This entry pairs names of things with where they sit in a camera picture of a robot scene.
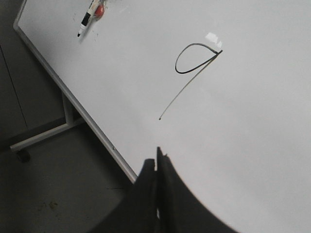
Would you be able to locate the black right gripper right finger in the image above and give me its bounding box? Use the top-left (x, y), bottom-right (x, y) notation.
top-left (156, 147), bottom-right (235, 233)

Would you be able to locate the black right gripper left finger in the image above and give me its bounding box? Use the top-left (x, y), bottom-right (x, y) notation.
top-left (90, 159), bottom-right (157, 233)

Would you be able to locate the black whiteboard marker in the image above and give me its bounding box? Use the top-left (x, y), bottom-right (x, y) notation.
top-left (77, 0), bottom-right (101, 37)

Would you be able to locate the grey whiteboard stand leg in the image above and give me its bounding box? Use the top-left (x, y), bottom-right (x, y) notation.
top-left (9, 93), bottom-right (85, 153)

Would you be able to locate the red round magnet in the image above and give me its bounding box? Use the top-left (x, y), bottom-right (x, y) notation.
top-left (94, 4), bottom-right (105, 18)

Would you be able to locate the white whiteboard with frame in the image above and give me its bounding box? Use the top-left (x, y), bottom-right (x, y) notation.
top-left (14, 0), bottom-right (311, 233)

